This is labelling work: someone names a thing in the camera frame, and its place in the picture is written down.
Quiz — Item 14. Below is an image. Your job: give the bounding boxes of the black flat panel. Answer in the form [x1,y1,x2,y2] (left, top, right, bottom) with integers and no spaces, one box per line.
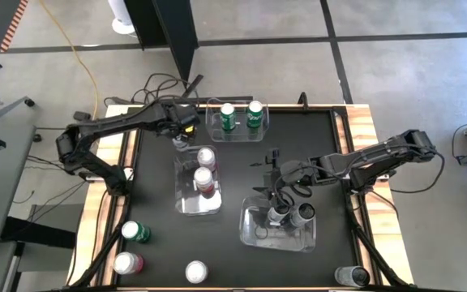
[0,216,76,249]

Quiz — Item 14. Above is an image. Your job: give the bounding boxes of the white red Spindrift can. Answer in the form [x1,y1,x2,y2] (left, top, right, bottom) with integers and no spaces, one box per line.
[184,260,209,285]
[193,166,215,195]
[196,146,217,171]
[112,251,144,276]

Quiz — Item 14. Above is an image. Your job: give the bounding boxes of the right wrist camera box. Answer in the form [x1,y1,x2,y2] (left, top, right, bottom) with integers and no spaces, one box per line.
[281,160,311,183]

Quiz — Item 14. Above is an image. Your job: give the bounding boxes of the clear plastic storage bin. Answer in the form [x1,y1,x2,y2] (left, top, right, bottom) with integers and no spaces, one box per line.
[238,195,318,253]
[174,144,223,217]
[205,98,270,144]

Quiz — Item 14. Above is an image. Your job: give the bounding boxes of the grey desk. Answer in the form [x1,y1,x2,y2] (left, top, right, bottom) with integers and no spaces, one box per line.
[0,121,36,292]

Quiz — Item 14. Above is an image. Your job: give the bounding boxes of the black rig frame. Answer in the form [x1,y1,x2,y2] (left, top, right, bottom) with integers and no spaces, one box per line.
[66,92,415,292]

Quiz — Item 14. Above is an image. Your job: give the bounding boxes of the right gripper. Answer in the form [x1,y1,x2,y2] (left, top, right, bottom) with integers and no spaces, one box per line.
[249,148,324,195]

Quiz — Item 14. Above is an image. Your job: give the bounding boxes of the yellow cable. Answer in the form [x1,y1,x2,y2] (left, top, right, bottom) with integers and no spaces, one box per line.
[38,0,100,133]

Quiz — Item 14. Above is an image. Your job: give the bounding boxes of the white cylindrical stand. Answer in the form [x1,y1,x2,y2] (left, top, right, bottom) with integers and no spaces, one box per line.
[107,0,137,37]

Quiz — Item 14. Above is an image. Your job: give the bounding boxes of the green Sprite can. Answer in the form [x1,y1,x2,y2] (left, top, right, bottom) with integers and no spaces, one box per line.
[246,100,264,129]
[120,221,152,244]
[219,103,238,131]

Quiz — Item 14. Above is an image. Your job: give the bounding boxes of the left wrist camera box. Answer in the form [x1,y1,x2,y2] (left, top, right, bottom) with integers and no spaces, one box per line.
[176,107,201,131]

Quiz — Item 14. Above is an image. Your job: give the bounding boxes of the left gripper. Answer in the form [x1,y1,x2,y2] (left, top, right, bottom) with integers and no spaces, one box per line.
[156,101,202,152]

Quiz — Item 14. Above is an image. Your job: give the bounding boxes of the black cable tangle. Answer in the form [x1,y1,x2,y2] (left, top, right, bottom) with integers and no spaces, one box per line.
[103,72,202,107]

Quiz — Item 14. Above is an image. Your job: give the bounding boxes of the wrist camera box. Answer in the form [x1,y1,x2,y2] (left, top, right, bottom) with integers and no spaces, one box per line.
[281,160,311,183]
[176,107,201,131]

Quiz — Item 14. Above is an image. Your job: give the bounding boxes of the black partition panel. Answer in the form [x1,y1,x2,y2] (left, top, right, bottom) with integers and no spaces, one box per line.
[123,0,204,98]

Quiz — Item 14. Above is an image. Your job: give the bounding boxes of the black power strip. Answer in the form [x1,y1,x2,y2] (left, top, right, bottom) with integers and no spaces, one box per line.
[200,95,255,102]

